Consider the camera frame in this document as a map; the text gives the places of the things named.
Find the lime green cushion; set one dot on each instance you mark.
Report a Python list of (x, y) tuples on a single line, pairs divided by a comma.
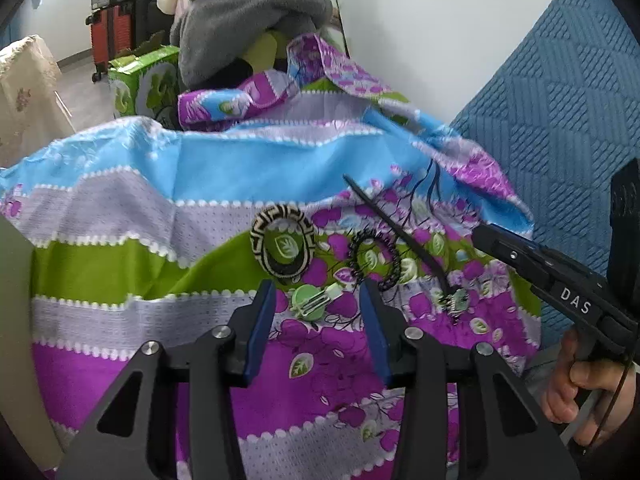
[(265, 50)]

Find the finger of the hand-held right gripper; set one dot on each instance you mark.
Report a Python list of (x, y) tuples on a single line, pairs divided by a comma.
[(505, 247)]

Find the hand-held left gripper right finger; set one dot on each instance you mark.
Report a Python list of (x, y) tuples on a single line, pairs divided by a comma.
[(375, 330)]

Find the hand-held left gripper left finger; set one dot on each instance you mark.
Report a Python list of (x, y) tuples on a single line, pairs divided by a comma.
[(260, 330)]

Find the green hair clip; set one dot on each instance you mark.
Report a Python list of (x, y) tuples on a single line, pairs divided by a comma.
[(302, 300)]

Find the cream embroidered cloth cover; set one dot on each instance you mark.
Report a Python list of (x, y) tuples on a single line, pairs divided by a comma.
[(25, 90)]

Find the floral striped printed cloth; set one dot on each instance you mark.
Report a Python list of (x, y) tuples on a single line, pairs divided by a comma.
[(200, 170)]

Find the red suitcase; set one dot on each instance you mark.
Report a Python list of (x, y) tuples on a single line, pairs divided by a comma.
[(110, 35)]

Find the grey fleece garment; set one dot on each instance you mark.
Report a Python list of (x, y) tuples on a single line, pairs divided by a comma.
[(250, 15)]

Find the black white patterned bangle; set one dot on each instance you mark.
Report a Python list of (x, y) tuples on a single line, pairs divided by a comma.
[(260, 225)]

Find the person's right hand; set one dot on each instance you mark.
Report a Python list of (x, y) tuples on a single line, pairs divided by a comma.
[(570, 390)]

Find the green cardboard carton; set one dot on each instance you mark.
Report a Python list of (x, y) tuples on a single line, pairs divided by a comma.
[(145, 85)]

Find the blue quilted chair back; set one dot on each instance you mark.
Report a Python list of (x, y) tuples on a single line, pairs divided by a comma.
[(550, 85)]

